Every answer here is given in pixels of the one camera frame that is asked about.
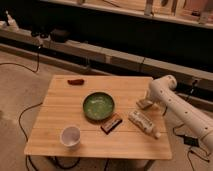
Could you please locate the black floor cable left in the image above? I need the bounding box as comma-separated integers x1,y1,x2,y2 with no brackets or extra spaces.
0,44,44,171

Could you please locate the wooden table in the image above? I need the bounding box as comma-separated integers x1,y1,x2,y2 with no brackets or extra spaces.
24,75,172,160

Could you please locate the red brown sausage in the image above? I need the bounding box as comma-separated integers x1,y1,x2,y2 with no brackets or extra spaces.
67,79,84,85

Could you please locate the green ceramic bowl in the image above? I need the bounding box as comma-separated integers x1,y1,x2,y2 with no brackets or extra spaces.
83,92,115,121

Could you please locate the black device on ledge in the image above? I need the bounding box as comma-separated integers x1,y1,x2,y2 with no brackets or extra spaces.
50,29,69,43

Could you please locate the black power adapter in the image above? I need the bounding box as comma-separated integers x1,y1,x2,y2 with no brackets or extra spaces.
184,137,199,147

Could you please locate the brown chocolate bar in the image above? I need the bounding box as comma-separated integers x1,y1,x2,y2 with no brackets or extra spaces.
101,116,122,134

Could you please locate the black floor cable right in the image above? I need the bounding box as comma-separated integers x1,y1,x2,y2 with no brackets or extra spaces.
162,78,213,171

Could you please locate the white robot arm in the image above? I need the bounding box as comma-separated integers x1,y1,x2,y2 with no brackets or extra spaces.
146,75,213,152

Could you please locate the white plastic cup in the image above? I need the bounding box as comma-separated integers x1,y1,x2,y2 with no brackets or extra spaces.
60,125,80,148

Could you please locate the black floor cable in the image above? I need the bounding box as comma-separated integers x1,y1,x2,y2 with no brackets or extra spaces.
0,44,44,171
162,78,213,171

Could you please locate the white plastic bottle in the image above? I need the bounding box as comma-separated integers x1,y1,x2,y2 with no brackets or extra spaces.
128,110,161,139

